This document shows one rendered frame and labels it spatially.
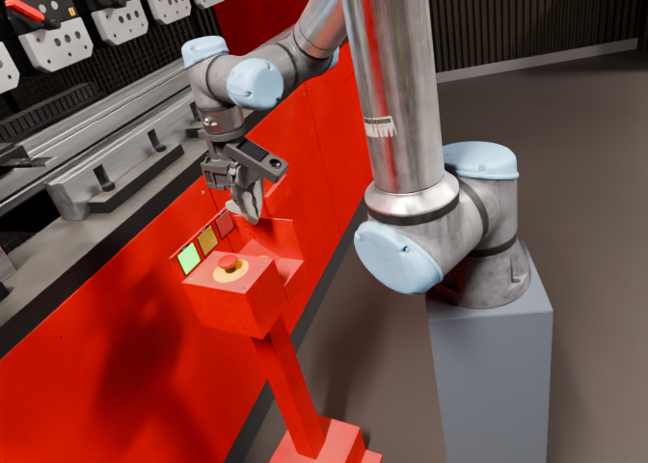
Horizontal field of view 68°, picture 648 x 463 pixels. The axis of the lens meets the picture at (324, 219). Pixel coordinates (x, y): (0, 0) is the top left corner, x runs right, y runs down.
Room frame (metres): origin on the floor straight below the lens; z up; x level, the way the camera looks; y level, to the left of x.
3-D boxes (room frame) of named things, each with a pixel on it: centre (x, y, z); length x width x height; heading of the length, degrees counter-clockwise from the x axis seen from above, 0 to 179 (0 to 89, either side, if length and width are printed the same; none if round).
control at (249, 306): (0.83, 0.18, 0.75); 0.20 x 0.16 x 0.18; 147
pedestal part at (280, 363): (0.83, 0.18, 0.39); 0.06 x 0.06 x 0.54; 57
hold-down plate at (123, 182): (1.13, 0.41, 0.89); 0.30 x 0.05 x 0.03; 153
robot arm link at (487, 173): (0.60, -0.22, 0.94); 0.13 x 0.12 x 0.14; 126
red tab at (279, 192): (1.46, 0.13, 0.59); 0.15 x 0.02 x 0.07; 153
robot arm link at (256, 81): (0.79, 0.05, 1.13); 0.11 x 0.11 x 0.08; 36
